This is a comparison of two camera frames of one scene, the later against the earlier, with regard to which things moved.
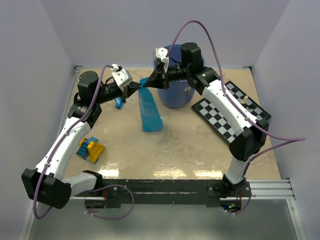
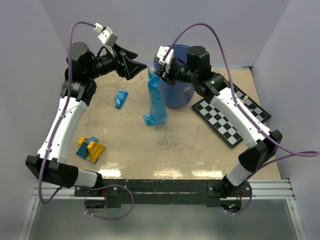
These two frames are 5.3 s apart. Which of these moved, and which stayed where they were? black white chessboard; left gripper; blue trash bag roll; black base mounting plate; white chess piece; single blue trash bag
Moved: single blue trash bag; left gripper
Stayed: black base mounting plate; white chess piece; blue trash bag roll; black white chessboard
